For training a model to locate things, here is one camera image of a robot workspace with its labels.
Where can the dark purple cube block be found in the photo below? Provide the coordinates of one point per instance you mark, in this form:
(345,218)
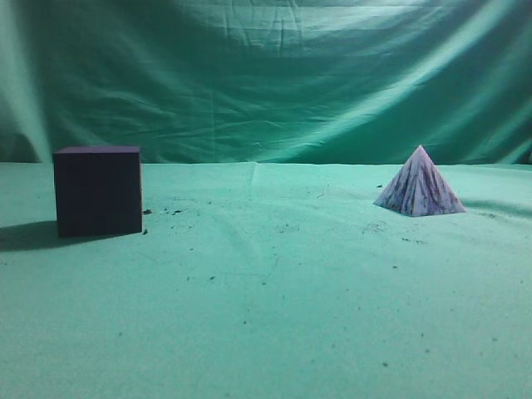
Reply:
(98,190)

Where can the green table cloth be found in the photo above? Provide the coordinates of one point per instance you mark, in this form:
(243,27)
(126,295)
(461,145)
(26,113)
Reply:
(270,281)

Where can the white purple marbled square pyramid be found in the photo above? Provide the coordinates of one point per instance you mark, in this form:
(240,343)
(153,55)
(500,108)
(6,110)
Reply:
(419,189)

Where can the green backdrop cloth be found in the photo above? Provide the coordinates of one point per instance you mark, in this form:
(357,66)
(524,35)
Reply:
(319,82)

